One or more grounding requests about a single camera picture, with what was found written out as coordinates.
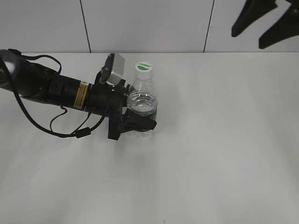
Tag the clear Cestbon water bottle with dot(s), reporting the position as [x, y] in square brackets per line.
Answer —
[142, 98]

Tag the white green bottle cap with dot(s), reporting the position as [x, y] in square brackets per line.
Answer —
[143, 70]

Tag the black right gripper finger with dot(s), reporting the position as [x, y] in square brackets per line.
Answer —
[286, 27]
[252, 11]

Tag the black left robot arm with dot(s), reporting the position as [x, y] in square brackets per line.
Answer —
[29, 80]

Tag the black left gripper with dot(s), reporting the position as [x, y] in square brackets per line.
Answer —
[108, 101]

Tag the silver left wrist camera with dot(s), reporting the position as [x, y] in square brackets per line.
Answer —
[113, 69]

